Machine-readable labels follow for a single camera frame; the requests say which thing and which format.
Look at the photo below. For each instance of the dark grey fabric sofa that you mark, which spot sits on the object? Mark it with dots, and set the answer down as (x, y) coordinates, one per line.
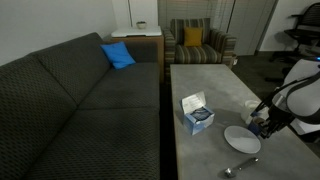
(67, 114)

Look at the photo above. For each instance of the blue open tissue box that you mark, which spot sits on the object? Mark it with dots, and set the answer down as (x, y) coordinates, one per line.
(197, 116)

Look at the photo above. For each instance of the white ceramic mug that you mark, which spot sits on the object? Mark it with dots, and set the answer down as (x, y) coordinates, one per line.
(248, 107)

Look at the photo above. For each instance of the wooden side table white top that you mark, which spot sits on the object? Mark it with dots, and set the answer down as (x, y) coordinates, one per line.
(149, 34)

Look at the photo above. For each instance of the pale blue round plate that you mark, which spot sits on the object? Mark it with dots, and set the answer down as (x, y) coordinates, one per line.
(242, 139)

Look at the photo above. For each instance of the blue throw pillow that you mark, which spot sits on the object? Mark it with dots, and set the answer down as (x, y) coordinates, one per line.
(118, 55)

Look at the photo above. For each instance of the grey wooden coffee table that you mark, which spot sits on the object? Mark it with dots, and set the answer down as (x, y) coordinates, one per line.
(206, 155)

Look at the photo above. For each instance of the metal spoon grey handle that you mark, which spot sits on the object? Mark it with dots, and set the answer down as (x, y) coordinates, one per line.
(232, 172)

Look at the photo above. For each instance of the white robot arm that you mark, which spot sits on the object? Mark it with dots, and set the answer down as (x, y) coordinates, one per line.
(297, 101)

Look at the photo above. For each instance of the blue mug beige inside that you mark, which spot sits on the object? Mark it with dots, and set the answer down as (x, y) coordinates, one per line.
(254, 125)

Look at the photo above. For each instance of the black office chair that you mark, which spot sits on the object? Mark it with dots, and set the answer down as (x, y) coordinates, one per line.
(304, 31)

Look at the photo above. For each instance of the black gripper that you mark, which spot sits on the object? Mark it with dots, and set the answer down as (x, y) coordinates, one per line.
(277, 119)

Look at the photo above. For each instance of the yellow cushion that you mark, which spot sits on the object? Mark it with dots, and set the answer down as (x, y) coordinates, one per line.
(192, 36)

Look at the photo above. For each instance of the striped armchair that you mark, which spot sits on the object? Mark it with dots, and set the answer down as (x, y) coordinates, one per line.
(217, 46)

